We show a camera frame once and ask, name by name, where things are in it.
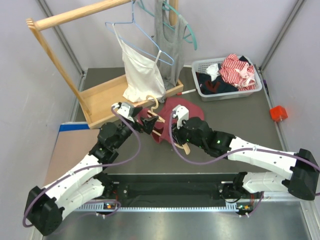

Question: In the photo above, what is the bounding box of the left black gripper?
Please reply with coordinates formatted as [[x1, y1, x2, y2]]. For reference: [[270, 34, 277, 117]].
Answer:
[[113, 106, 158, 149]]

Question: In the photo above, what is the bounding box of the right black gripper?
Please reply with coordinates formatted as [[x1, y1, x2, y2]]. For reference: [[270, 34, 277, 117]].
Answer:
[[170, 117, 206, 150]]

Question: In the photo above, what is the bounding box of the wooden clothes hanger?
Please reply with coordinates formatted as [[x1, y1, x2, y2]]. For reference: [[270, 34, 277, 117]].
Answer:
[[146, 95, 191, 155]]

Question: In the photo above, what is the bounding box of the red tank top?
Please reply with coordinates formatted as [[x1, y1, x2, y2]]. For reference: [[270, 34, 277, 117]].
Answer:
[[151, 97, 205, 144]]

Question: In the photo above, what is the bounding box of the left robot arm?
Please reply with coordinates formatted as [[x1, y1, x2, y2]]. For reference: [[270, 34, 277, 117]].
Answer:
[[22, 102, 159, 236]]

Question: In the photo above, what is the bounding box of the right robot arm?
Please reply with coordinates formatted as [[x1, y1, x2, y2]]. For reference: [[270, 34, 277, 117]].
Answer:
[[169, 115, 320, 201]]

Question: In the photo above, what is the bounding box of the white garment on hanger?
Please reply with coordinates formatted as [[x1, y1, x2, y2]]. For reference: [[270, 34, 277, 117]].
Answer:
[[114, 30, 166, 103]]

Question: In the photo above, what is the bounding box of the grey tank top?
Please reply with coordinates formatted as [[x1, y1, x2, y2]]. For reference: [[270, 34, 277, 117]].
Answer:
[[153, 0, 188, 90]]

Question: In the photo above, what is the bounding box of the teal plastic hanger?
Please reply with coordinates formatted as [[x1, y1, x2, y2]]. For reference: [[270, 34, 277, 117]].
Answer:
[[136, 0, 198, 51]]

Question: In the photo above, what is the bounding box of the red capped white marker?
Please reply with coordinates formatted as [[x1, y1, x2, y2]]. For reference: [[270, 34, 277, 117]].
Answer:
[[176, 89, 196, 96]]

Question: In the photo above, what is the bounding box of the wooden clothes rack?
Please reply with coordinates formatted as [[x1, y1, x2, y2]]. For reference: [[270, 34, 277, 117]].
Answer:
[[25, 0, 185, 130]]

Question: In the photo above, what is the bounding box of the dark navy garment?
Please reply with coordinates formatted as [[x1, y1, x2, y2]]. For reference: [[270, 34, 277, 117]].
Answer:
[[196, 72, 239, 95]]

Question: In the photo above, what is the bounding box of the brown board blue edge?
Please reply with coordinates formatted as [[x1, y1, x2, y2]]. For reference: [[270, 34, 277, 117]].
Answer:
[[43, 122, 99, 186]]

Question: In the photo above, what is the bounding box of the white garment in basket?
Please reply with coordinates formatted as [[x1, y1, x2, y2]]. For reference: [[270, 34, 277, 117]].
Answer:
[[205, 63, 221, 82]]

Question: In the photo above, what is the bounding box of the white laundry basket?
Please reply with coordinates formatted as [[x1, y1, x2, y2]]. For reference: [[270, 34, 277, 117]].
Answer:
[[191, 56, 263, 102]]

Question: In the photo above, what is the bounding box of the red white striped garment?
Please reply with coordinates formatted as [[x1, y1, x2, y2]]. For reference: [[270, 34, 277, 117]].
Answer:
[[219, 54, 256, 91]]

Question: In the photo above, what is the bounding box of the orange red block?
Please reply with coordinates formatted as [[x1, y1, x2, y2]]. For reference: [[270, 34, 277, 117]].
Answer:
[[269, 105, 288, 123]]

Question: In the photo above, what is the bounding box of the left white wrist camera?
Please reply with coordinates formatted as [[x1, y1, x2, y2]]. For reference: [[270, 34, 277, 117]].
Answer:
[[111, 102, 135, 122]]

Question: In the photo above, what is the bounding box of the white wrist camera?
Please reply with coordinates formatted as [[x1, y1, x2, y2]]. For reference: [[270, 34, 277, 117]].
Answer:
[[172, 104, 189, 129], [111, 102, 135, 122]]

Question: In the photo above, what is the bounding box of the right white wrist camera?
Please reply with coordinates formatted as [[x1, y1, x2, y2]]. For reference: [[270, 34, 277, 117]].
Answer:
[[172, 104, 189, 129]]

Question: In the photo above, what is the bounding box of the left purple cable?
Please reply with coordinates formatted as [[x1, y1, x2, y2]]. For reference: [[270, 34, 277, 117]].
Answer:
[[22, 106, 142, 228]]

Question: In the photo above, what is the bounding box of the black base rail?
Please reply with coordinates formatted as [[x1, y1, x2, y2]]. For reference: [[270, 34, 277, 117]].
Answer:
[[94, 173, 267, 208]]

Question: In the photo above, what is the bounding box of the blue wire hanger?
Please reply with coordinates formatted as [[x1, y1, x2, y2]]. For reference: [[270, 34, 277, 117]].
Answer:
[[104, 0, 175, 66]]

